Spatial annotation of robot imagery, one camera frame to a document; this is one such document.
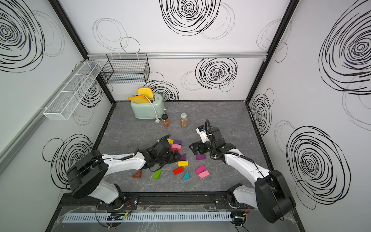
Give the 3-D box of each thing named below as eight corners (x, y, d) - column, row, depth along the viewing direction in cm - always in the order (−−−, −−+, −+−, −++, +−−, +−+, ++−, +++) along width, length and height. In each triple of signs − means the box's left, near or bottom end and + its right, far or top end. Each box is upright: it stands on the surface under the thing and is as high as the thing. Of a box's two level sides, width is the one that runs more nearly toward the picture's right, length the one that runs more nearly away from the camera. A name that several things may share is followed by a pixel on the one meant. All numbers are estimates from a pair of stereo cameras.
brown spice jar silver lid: (181, 127, 105) (180, 118, 97) (181, 122, 109) (180, 112, 100) (187, 127, 105) (187, 118, 97) (187, 122, 109) (187, 112, 100)
